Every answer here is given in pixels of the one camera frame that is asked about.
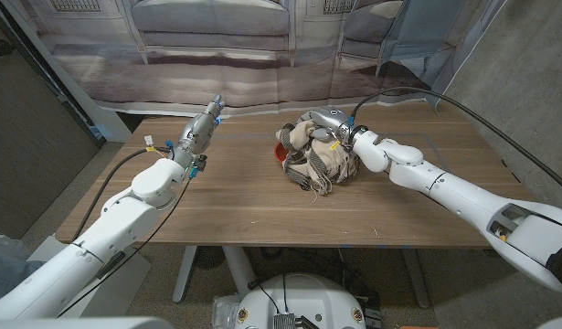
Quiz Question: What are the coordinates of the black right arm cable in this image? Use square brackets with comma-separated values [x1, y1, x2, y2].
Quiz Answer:
[351, 86, 562, 197]

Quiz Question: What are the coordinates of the clear plastic bag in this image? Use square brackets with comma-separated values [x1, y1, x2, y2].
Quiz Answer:
[0, 232, 33, 261]

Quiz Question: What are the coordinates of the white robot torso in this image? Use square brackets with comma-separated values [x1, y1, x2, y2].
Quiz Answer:
[234, 272, 367, 329]

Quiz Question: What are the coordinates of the red bowl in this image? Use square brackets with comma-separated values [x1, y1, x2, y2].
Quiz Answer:
[273, 141, 290, 165]

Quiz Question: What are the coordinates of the black round floor fan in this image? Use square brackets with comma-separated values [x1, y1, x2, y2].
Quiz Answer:
[193, 246, 227, 271]

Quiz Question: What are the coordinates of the beige plaid fringed scarf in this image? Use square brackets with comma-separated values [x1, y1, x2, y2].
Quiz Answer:
[275, 111, 362, 196]

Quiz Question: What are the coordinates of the white slanted table leg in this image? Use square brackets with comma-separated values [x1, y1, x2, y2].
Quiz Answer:
[172, 245, 198, 305]

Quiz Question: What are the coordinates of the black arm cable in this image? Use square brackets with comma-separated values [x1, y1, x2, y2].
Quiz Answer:
[72, 146, 172, 241]
[351, 86, 562, 197]

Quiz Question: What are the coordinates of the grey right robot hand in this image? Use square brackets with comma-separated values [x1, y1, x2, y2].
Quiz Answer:
[307, 106, 368, 146]

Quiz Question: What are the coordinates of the grey table leg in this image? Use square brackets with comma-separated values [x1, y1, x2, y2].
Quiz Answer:
[401, 248, 431, 310]

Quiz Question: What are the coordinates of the white table column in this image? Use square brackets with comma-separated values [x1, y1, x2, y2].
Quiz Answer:
[221, 245, 259, 298]

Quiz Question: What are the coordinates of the dark wooden door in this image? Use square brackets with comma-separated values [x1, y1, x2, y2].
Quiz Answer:
[0, 8, 103, 239]

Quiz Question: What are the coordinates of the person's blue jeans leg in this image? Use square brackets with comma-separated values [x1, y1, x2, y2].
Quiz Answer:
[0, 250, 44, 305]

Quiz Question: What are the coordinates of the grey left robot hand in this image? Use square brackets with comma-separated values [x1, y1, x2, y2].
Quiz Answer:
[170, 93, 226, 179]

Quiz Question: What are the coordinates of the printed room backdrop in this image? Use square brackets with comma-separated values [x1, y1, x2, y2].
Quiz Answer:
[0, 0, 510, 119]

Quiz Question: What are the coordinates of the clear plastic package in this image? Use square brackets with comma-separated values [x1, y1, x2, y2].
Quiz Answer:
[211, 294, 241, 329]

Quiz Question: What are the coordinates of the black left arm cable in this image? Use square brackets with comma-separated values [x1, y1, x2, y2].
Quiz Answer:
[72, 146, 172, 241]

